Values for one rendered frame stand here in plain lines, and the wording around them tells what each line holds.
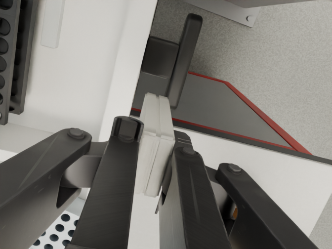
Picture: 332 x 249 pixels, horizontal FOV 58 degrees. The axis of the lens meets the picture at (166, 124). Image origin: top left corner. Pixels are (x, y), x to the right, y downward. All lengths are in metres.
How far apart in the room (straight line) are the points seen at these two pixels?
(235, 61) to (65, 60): 0.93
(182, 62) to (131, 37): 0.04
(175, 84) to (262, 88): 1.02
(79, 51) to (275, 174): 0.32
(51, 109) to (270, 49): 1.00
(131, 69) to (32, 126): 0.16
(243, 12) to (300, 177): 0.79
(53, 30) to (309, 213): 0.43
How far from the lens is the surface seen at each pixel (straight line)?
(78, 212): 0.44
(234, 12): 1.16
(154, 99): 0.18
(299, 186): 0.49
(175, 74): 0.23
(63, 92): 0.33
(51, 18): 0.31
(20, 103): 0.30
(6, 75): 0.27
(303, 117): 1.34
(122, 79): 0.22
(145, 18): 0.21
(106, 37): 0.31
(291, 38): 1.25
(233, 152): 0.43
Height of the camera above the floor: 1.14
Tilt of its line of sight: 70 degrees down
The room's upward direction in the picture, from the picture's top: 174 degrees clockwise
